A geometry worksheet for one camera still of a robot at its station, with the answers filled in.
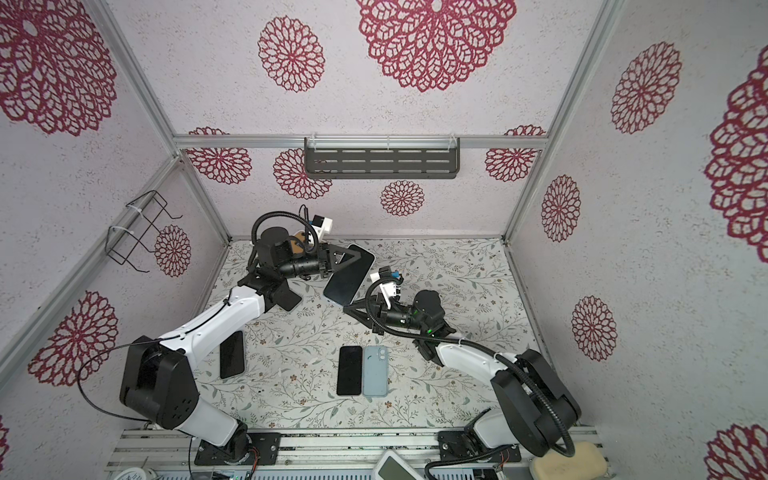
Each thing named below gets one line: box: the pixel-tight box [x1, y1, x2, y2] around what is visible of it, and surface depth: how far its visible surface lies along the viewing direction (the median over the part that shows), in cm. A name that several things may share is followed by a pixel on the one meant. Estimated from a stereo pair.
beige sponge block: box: [529, 442, 608, 480], surface depth 69 cm
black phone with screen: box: [336, 346, 362, 396], surface depth 87 cm
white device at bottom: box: [372, 449, 425, 480], surface depth 69 cm
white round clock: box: [114, 467, 158, 480], surface depth 69 cm
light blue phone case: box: [362, 345, 389, 397], surface depth 89 cm
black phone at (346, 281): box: [323, 244, 376, 306], surface depth 71 cm
